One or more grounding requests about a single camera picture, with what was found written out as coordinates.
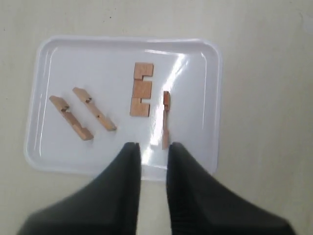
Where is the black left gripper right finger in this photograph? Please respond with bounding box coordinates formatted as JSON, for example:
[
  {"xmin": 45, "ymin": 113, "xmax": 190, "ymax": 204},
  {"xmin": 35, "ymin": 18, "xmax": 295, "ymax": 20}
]
[{"xmin": 166, "ymin": 142, "xmax": 295, "ymax": 235}]

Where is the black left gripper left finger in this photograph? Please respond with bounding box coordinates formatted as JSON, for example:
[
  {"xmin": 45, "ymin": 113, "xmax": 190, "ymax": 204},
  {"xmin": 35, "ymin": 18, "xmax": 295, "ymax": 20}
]
[{"xmin": 18, "ymin": 142, "xmax": 141, "ymax": 235}]

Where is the wooden notched bar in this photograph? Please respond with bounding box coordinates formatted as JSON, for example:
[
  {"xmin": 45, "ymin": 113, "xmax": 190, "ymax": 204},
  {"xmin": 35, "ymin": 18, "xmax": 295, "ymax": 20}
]
[
  {"xmin": 162, "ymin": 91, "xmax": 170, "ymax": 150},
  {"xmin": 49, "ymin": 95, "xmax": 93, "ymax": 141},
  {"xmin": 72, "ymin": 87, "xmax": 117, "ymax": 131},
  {"xmin": 130, "ymin": 62, "xmax": 154, "ymax": 117}
]

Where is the white plastic tray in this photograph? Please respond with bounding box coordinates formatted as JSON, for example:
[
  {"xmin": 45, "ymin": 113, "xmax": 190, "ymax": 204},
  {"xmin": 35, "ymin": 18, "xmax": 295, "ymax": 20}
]
[{"xmin": 24, "ymin": 36, "xmax": 223, "ymax": 181}]

